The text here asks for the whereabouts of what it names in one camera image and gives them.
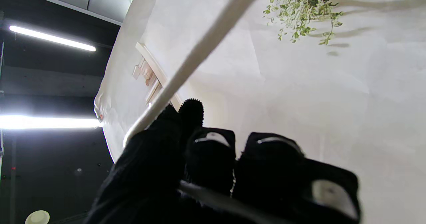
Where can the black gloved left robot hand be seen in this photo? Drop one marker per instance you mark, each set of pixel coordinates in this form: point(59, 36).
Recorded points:
point(159, 177)

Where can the white round cap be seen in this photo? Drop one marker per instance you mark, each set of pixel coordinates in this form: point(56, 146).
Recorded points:
point(37, 218)

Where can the printed kitchen backdrop cloth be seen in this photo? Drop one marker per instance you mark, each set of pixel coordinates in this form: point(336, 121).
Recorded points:
point(299, 94)

